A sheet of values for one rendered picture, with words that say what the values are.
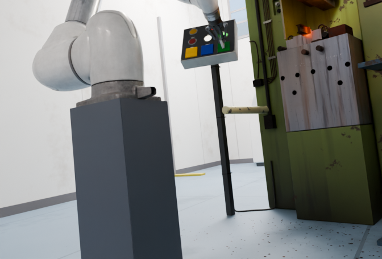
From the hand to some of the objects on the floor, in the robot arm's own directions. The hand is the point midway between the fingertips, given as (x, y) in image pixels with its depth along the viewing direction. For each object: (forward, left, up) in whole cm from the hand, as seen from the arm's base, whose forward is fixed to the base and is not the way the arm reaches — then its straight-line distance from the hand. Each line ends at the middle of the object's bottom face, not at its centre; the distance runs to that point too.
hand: (221, 42), depth 200 cm
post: (+13, +13, -102) cm, 104 cm away
